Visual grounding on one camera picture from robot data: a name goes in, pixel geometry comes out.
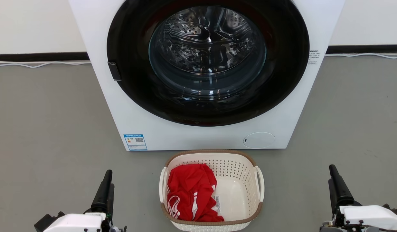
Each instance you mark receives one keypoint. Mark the black round washer door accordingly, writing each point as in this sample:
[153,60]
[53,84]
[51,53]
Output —
[134,80]

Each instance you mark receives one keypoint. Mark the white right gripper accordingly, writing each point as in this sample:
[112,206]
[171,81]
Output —
[372,216]

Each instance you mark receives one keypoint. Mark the round white filter cover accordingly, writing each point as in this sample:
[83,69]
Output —
[259,140]

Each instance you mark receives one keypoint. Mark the white perforated laundry basket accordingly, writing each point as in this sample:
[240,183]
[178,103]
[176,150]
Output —
[240,167]

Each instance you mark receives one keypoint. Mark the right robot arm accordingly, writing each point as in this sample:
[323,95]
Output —
[396,211]

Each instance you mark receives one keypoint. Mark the white front-load washing machine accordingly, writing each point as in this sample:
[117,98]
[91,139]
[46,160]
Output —
[98,38]

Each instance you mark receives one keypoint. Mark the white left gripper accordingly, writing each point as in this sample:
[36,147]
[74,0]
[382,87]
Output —
[77,223]

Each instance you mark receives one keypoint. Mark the red garment with white stripes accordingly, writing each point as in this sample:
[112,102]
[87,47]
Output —
[188,190]

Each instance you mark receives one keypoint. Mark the black text warning label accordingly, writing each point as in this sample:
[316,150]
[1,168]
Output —
[313,57]

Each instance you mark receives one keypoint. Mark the white barcode tag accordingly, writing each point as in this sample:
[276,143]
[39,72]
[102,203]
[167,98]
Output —
[217,203]

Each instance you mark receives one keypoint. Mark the blue energy label sticker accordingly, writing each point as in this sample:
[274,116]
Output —
[135,142]

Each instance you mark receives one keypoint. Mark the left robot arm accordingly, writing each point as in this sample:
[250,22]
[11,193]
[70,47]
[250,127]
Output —
[48,220]

